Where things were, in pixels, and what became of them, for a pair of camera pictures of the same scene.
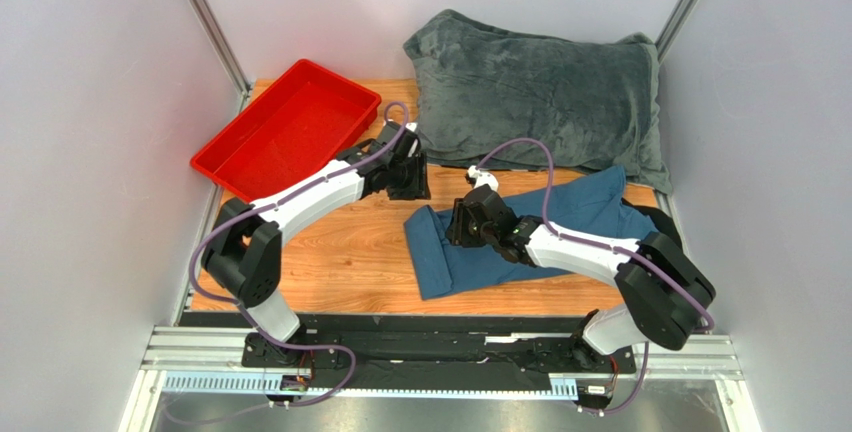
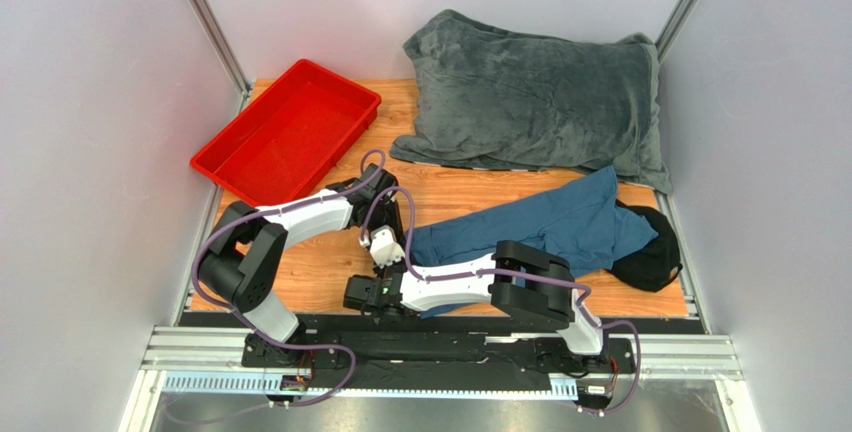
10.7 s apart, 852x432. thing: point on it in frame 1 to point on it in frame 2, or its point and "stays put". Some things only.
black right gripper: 460,224 to 357,291
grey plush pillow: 493,96 stays put
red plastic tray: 303,120 stays put
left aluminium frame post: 242,88 stays put
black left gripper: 420,187 to 392,206
